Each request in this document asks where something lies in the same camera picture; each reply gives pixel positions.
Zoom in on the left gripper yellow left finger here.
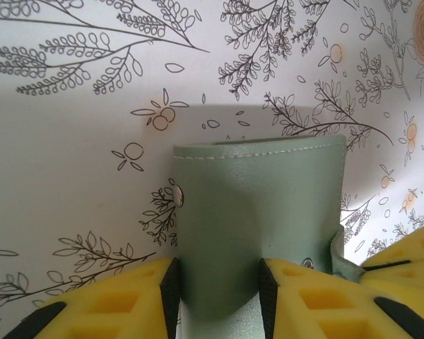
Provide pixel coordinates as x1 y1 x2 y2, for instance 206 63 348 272
2 256 182 339

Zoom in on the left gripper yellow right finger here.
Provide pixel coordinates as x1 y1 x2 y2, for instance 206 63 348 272
259 256 424 339

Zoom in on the floral patterned table cover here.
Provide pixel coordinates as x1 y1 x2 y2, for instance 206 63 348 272
0 0 424 339

